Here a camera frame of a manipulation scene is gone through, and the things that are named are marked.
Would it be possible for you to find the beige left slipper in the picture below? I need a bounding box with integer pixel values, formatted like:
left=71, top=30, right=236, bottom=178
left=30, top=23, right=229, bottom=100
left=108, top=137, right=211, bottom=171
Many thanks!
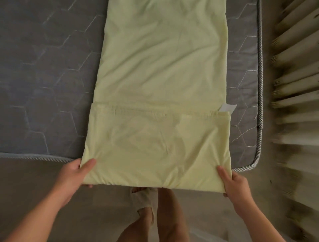
left=129, top=187, right=159, bottom=224

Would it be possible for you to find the dark grey mattress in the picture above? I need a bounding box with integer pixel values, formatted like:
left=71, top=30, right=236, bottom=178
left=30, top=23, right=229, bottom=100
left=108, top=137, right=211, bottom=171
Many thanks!
left=0, top=0, right=264, bottom=173

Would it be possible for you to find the person's right leg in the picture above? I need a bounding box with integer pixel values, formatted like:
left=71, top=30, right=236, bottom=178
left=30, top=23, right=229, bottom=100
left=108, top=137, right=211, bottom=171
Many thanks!
left=157, top=188, right=190, bottom=242

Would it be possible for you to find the person's left forearm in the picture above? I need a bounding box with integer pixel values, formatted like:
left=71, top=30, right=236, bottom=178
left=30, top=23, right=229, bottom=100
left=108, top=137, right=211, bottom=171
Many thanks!
left=4, top=189, right=70, bottom=242

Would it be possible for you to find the person's right hand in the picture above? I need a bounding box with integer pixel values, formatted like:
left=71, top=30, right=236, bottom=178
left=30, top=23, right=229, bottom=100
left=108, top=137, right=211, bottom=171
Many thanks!
left=216, top=165, right=255, bottom=217

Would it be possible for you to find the white shirt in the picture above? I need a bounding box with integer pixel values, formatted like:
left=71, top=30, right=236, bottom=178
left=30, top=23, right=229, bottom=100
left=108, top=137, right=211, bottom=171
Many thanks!
left=188, top=227, right=230, bottom=242

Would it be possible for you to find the person's left hand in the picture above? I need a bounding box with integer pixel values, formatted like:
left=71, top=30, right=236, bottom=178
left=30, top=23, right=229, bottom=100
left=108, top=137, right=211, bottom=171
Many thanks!
left=53, top=158, right=97, bottom=207

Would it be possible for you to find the white printed curtain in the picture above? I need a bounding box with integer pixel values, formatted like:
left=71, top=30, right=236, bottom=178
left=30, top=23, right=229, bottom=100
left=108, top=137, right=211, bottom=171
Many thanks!
left=270, top=0, right=319, bottom=242

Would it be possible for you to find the pale yellow bed sheet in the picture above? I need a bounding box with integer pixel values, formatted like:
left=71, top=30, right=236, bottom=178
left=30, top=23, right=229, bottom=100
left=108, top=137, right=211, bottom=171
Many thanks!
left=79, top=0, right=238, bottom=194

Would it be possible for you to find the person's right forearm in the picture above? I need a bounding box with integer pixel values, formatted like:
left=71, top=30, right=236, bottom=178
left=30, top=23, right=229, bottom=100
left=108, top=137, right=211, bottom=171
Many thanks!
left=235, top=199, right=287, bottom=242

